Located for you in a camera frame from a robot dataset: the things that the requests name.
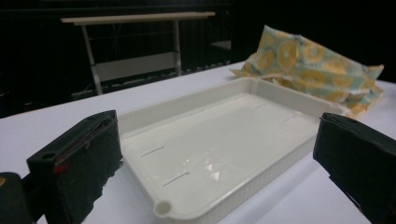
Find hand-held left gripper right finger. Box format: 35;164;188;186
312;112;396;224

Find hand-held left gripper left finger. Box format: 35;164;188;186
26;109;123;224

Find lemon print cloth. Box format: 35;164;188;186
230;24;385;119

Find white plastic tray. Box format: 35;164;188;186
117;77;347;224

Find white metal frame table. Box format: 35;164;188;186
60;11;217;96

